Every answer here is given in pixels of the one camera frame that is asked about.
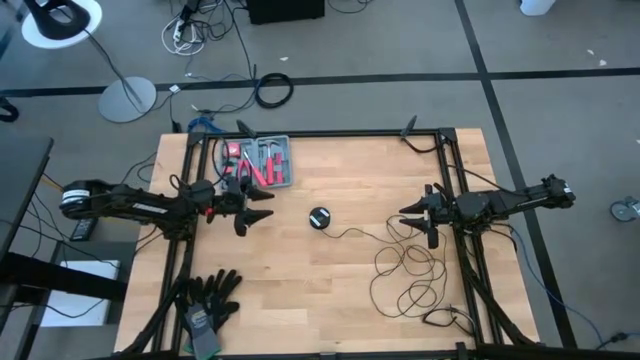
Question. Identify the black work glove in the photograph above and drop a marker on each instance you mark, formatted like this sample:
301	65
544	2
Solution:
227	306
200	320

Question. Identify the black aluminium table frame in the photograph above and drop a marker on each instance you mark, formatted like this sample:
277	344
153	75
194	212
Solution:
350	134

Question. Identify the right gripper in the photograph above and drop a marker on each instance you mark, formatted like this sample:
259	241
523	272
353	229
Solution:
440	210

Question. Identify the white trash can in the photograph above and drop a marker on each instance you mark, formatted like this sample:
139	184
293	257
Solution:
537	6

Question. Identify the floor lamp with round base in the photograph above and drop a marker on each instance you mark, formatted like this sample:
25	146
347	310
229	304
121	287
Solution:
127	100

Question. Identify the grey caster wheel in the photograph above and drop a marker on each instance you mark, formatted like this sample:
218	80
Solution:
622	210

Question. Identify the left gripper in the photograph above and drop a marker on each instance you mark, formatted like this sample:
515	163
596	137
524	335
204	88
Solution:
240	200

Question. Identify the black power adapter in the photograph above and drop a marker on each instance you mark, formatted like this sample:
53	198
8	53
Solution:
82	231

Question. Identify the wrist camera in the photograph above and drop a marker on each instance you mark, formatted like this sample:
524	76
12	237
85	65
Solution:
229	202
445	205

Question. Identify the dark desk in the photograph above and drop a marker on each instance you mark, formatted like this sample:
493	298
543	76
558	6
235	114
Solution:
22	190

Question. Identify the black frame clamp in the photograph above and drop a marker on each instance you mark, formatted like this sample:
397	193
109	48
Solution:
409	126
246	128

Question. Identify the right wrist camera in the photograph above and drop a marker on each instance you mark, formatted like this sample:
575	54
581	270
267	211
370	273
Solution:
445	205

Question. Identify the black cabinet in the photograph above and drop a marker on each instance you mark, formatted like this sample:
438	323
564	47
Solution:
285	10

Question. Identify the grey plastic tool case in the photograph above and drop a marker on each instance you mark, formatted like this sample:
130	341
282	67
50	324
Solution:
285	145

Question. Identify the pink bit holder set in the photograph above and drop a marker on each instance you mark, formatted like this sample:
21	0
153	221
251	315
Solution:
270	170

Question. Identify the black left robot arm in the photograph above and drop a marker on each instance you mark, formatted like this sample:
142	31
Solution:
140	207

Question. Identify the white box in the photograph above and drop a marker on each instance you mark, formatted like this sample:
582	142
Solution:
75	312

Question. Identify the white power strip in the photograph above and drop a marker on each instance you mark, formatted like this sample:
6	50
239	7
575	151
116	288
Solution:
177	31

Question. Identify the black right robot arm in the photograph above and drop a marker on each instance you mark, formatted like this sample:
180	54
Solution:
515	202

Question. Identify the red tape measure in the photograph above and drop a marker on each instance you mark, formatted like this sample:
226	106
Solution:
233	150

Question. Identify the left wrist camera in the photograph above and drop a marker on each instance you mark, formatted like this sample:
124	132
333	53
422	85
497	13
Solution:
229	202

